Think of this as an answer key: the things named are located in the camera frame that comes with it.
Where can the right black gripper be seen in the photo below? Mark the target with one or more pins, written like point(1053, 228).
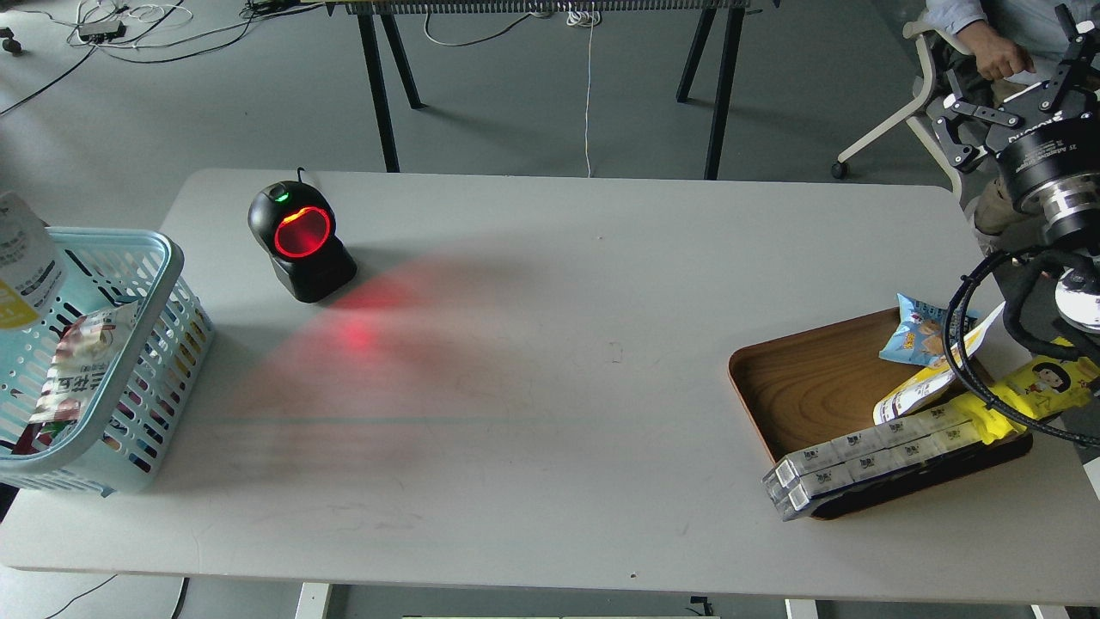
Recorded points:
point(1051, 170)

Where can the yellow white snack pouch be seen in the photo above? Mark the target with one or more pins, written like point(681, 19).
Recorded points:
point(31, 269)

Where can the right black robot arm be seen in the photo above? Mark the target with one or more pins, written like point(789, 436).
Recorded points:
point(1024, 93)

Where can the blue snack bag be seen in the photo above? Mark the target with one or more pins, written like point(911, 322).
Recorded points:
point(918, 338)

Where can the yellow cartoon snack pack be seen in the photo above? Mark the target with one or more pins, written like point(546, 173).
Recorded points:
point(1039, 390)

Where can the red white snack bag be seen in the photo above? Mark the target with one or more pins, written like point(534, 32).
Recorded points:
point(77, 370)

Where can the light blue plastic basket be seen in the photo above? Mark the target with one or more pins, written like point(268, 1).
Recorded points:
point(138, 399)

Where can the seated person's hand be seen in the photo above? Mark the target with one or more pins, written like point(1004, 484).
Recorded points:
point(999, 58)

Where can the black leg background table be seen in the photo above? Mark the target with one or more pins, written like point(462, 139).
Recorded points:
point(645, 92)

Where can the brown wooden tray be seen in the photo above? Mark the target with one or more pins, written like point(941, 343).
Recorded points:
point(805, 389)

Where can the long white box pack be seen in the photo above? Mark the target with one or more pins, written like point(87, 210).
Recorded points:
point(869, 466)

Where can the black barcode scanner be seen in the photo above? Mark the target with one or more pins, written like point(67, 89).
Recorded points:
point(292, 220)

